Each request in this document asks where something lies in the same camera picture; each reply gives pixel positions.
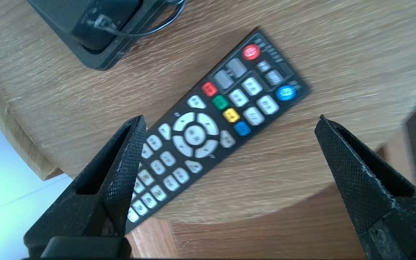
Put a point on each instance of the round wooden side table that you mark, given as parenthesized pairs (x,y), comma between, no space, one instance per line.
(338,54)

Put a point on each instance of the black telephone handset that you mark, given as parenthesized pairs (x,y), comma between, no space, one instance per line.
(96,11)

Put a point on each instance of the black remote control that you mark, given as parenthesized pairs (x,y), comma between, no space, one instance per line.
(237,97)

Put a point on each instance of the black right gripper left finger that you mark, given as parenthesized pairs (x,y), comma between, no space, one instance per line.
(110,195)

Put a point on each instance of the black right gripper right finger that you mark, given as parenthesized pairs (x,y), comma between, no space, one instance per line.
(367,187)

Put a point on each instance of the black and white desk telephone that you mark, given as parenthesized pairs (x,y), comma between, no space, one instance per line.
(103,62)

